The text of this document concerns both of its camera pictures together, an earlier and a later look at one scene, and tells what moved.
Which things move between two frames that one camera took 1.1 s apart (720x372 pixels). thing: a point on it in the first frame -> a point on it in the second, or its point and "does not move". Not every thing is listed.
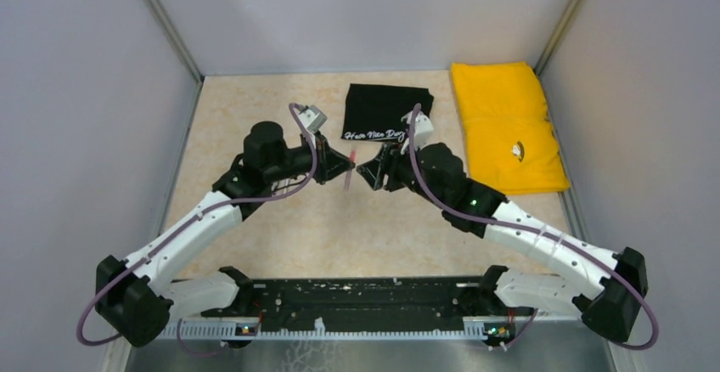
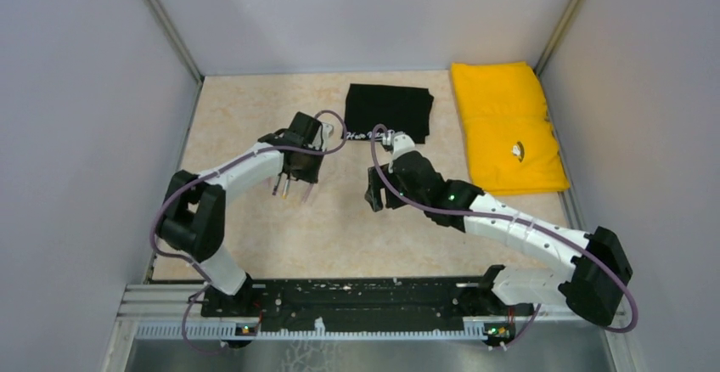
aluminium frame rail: x=552 y=329 does not move
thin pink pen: x=348 y=176 -> x=307 y=193
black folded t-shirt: x=374 y=112 does not move
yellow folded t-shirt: x=509 y=143 does not move
